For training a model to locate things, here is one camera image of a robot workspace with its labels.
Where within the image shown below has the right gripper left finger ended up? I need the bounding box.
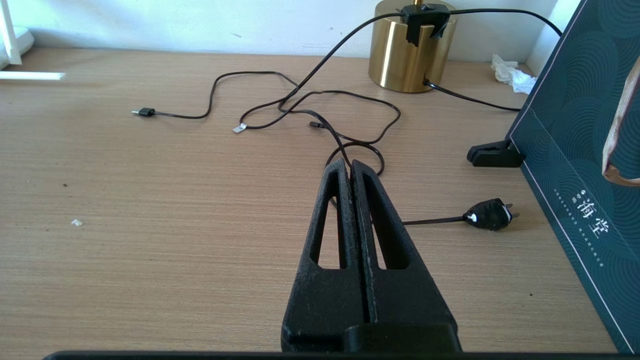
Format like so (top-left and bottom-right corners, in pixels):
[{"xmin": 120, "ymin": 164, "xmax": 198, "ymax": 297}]
[{"xmin": 281, "ymin": 158, "xmax": 370, "ymax": 354}]

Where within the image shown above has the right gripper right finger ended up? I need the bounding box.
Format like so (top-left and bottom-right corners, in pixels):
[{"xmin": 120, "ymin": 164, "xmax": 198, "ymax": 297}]
[{"xmin": 351, "ymin": 159, "xmax": 463, "ymax": 353}]

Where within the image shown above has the white wifi router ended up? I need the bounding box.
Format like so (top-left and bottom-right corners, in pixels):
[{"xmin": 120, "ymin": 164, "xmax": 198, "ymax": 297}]
[{"xmin": 0, "ymin": 0, "xmax": 67, "ymax": 81}]

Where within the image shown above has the dark framed board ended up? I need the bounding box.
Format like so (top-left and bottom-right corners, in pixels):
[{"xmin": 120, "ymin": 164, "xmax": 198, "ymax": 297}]
[{"xmin": 507, "ymin": 0, "xmax": 640, "ymax": 354}]

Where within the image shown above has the brass desk lamp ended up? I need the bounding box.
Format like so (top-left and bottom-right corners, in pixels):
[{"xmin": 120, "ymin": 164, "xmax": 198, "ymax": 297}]
[{"xmin": 368, "ymin": 0, "xmax": 459, "ymax": 94}]

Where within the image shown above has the crumpled white tissue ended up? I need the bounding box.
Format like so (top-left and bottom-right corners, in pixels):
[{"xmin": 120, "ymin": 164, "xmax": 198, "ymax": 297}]
[{"xmin": 490, "ymin": 53, "xmax": 539, "ymax": 96}]

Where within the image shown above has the black lamp power cord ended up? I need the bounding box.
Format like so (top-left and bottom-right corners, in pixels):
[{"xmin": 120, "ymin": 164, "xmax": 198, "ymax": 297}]
[{"xmin": 277, "ymin": 2, "xmax": 564, "ymax": 232}]

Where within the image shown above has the black usb cable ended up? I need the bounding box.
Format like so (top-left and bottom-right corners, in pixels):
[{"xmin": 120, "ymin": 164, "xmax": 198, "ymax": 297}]
[{"xmin": 131, "ymin": 71, "xmax": 402, "ymax": 147}]

